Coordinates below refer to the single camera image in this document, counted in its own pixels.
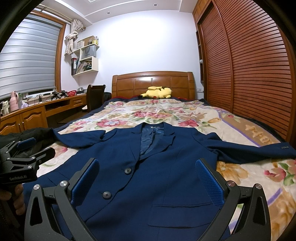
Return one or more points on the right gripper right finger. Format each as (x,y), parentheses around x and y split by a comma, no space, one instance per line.
(254,220)

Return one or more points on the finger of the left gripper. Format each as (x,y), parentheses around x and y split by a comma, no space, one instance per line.
(14,148)
(13,163)

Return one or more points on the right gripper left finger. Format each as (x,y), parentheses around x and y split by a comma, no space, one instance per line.
(41,223)

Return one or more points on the navy blue suit jacket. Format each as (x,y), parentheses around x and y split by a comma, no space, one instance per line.
(147,187)

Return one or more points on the person's left hand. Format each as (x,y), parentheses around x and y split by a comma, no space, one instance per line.
(17,199)

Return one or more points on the wooden desk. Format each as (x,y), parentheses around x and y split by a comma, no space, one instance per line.
(51,113)

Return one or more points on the pink bottle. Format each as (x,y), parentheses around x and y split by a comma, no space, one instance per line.
(14,101)

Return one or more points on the floral bed blanket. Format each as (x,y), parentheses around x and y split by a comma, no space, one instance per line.
(277,176)

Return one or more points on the red basket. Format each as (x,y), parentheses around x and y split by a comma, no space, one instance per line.
(71,93)

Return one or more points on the grey window blind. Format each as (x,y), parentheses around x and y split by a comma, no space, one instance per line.
(28,57)

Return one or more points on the dark wooden chair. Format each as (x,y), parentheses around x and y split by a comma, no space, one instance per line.
(94,97)

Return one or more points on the grey gift bag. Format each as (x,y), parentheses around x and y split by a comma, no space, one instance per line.
(88,51)

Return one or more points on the tied beige curtain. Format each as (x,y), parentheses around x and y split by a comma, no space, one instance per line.
(76,26)

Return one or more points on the yellow plush toy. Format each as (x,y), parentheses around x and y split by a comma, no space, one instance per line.
(157,92)

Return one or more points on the wooden headboard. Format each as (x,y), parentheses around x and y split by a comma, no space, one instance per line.
(129,85)

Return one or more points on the wooden louvered wardrobe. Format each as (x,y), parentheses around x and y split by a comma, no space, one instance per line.
(247,63)

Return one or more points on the white wall shelf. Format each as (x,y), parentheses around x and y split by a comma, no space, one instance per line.
(87,65)

